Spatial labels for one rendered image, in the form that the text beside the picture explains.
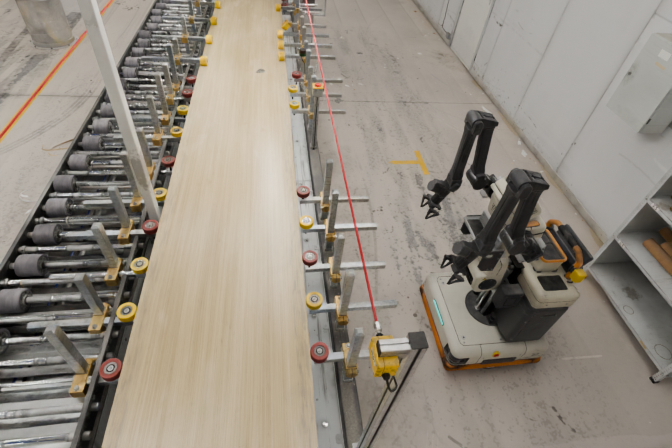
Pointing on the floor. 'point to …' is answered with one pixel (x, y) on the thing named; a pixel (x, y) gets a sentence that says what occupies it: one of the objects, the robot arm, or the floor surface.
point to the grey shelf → (641, 276)
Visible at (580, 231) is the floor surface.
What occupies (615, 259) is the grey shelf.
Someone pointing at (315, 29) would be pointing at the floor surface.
